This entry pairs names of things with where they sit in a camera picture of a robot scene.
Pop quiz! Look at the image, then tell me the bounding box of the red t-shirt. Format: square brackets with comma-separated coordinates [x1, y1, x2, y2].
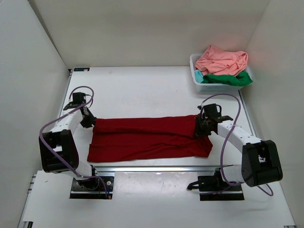
[87, 115, 213, 163]

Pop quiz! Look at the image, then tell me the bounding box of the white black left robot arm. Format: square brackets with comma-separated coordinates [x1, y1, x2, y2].
[39, 106, 101, 191]

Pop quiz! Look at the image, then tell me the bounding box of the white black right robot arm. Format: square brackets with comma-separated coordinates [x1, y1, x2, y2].
[187, 104, 283, 194]

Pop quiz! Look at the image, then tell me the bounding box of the teal t-shirt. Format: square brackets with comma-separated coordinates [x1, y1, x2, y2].
[194, 69, 204, 84]

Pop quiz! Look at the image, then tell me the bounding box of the blue white label sticker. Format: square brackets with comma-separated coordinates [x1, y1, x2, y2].
[73, 67, 90, 72]

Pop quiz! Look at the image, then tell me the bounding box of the green t-shirt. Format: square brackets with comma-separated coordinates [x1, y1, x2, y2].
[202, 71, 253, 87]

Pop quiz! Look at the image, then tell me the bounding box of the pink t-shirt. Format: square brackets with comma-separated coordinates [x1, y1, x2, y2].
[195, 45, 248, 76]

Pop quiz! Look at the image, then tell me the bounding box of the white plastic laundry basket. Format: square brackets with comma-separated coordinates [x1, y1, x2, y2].
[190, 54, 243, 91]

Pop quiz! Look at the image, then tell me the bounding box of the aluminium rail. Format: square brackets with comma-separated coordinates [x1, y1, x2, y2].
[95, 165, 220, 172]

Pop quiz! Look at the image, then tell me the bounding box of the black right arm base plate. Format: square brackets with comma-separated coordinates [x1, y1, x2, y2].
[187, 175, 245, 201]

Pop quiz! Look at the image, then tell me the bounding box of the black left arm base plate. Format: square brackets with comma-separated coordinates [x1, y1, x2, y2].
[69, 172, 114, 200]

